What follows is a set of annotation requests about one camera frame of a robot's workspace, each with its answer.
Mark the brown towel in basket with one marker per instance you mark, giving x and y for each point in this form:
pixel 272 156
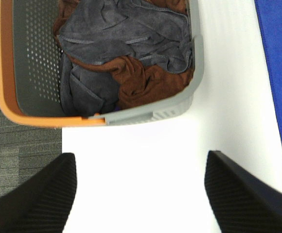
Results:
pixel 150 82

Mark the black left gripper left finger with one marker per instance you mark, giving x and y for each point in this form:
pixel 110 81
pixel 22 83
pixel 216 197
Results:
pixel 43 203

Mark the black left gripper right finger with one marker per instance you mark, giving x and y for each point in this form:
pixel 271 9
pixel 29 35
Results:
pixel 241 202

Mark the grey perforated plastic basket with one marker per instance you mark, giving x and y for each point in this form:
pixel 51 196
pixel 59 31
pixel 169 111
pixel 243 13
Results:
pixel 29 71

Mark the grey towel in basket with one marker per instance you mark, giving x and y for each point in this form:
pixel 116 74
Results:
pixel 131 36

